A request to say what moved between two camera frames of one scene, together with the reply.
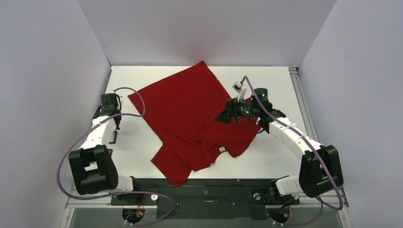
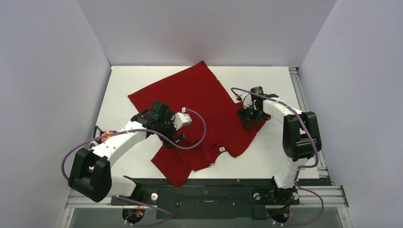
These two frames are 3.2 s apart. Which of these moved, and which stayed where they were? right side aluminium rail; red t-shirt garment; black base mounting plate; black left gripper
Moved: black left gripper
Stayed: black base mounting plate; right side aluminium rail; red t-shirt garment
